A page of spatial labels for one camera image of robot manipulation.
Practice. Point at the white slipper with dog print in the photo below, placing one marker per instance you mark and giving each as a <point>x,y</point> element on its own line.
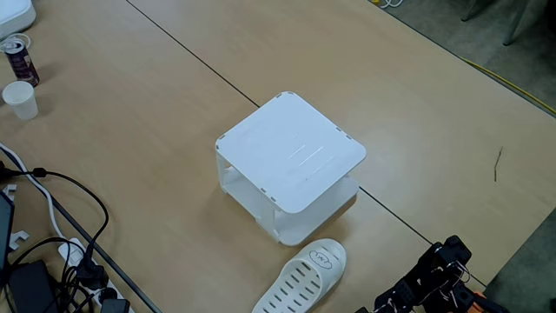
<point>304,278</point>

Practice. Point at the white plastic shoe rack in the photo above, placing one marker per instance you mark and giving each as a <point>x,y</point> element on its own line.
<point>291,152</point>

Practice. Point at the black power plug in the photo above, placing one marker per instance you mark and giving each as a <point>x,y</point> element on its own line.
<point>115,306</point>
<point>92,274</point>

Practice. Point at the white power strip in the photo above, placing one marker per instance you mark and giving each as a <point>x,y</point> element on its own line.
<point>71,254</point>

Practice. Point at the white paper cup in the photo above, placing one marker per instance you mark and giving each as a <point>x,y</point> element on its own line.
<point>21,102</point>

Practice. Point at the white printed plastic part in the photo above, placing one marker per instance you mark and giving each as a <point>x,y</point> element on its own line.
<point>18,239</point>
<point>9,191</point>

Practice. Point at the purple drink can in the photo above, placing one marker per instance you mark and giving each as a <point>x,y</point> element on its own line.
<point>22,65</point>

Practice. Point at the grey chair base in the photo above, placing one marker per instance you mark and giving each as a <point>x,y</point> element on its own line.
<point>517,26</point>

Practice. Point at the black power brick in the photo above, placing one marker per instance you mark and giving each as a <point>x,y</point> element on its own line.
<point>30,287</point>

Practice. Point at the black laptop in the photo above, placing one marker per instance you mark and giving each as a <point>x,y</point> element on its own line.
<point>5,230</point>

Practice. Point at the white flat device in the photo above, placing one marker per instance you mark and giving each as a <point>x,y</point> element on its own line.
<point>15,15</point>

